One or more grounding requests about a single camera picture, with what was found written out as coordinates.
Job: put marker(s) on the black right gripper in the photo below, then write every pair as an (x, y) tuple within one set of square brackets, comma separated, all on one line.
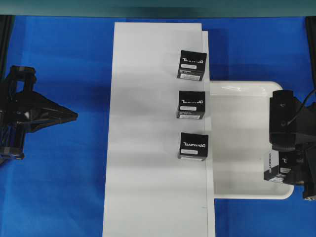
[(304, 171)]

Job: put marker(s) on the white base board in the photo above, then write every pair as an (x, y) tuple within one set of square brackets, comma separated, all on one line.
[(149, 191)]

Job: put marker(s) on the black Dynamixel box from tray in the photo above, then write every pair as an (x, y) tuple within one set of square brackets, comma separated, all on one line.
[(276, 166)]

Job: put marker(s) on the middle black Dynamixel box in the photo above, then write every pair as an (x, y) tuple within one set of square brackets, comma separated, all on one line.
[(191, 105)]

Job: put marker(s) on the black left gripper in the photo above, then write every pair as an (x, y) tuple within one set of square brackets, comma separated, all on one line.
[(17, 100)]

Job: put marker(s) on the white plastic tray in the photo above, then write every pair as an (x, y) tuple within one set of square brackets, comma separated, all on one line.
[(240, 140)]

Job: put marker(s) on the farthest black Dynamixel box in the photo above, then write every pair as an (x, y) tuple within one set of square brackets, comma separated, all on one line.
[(192, 65)]

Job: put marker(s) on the blue table mat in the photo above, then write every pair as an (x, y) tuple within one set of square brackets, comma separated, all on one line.
[(58, 189)]

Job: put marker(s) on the nearest black Dynamixel box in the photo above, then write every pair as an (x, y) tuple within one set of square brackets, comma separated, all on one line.
[(193, 146)]

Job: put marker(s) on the black wrist camera on right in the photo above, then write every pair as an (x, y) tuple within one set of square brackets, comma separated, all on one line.
[(282, 110)]

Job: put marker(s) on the black left frame rail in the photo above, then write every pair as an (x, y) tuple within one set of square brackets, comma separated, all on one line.
[(6, 25)]

